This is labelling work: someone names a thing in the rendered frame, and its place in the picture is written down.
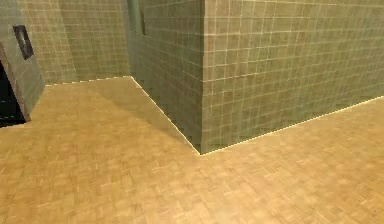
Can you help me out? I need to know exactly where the black framed wall picture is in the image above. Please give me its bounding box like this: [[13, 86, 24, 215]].
[[12, 24, 35, 61]]

